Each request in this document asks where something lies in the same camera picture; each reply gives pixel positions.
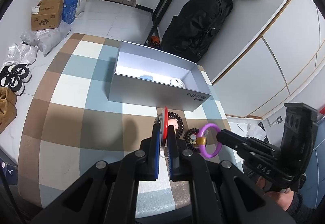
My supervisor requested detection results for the brown boot far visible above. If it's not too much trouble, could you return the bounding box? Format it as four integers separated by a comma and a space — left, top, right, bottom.
0, 87, 17, 106

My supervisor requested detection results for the person's right hand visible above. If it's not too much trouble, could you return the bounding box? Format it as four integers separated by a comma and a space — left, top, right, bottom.
256, 177, 295, 211

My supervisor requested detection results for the black white sneaker near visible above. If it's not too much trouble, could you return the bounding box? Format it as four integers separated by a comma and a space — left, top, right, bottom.
1, 74, 25, 96

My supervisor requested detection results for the black white sneaker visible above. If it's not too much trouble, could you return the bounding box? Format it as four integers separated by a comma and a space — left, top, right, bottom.
1, 74, 25, 96
1, 64, 32, 83

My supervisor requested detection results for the dark blue shoe box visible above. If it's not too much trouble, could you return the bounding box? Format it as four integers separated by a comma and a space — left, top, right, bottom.
1, 154, 18, 185

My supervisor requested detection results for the grey cardboard box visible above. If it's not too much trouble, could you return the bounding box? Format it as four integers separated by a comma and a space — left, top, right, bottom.
108, 41, 211, 111

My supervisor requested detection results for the white crumpled plastic bag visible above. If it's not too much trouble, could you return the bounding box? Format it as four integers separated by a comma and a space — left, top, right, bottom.
3, 43, 38, 66

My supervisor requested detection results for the purple ring bracelet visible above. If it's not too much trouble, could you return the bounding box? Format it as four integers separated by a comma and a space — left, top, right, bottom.
197, 123, 223, 159

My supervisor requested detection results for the grey plastic parcel bag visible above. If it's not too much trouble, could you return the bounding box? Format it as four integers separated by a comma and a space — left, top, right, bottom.
20, 21, 72, 56

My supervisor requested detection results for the black backpack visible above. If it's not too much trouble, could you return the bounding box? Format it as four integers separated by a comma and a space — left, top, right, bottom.
161, 0, 233, 63

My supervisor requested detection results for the black white sneaker far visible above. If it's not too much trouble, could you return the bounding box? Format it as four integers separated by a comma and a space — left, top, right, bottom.
1, 64, 32, 83

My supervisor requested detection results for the brown boot near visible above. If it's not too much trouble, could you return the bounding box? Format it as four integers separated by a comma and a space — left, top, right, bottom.
0, 101, 17, 133

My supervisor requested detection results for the brown cardboard box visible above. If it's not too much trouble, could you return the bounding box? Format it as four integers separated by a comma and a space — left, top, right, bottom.
31, 0, 64, 31

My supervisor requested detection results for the orange black tool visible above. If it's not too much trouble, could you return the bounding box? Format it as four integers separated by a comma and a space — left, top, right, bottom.
148, 36, 160, 49

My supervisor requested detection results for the brown boot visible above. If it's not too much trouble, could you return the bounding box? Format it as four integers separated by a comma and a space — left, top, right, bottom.
0, 87, 17, 106
0, 101, 17, 133

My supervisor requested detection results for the checkered table mat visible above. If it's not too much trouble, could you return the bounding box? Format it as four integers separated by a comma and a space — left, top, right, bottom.
18, 33, 229, 208

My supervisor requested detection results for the blue cardboard box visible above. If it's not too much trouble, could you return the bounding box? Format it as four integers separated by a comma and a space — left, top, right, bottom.
62, 0, 78, 24

